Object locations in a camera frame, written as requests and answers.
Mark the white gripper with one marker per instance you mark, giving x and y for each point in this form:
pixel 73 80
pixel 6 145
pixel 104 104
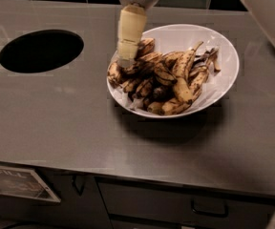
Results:
pixel 131 26

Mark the short curved banana centre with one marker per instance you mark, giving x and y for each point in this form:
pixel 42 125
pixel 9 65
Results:
pixel 163 75

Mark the long spotted banana centre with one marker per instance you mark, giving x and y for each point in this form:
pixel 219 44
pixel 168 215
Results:
pixel 181 70

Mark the white oval bowl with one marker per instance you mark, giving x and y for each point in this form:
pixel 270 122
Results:
pixel 181 37

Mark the small banana lower left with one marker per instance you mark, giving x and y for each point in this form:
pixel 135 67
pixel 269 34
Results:
pixel 145 87

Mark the banana at bowl front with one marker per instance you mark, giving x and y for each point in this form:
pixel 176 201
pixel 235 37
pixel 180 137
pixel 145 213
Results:
pixel 174 107

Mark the dark grey drawer front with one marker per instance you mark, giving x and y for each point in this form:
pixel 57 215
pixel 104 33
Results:
pixel 171 204

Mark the framed sign on cabinet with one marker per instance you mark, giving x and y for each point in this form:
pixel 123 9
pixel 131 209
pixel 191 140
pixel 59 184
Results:
pixel 25 183

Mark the black cabinet door handle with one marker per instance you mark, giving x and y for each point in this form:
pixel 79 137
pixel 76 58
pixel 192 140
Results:
pixel 78 183

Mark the black drawer handle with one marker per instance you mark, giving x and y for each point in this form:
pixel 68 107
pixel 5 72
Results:
pixel 209 208

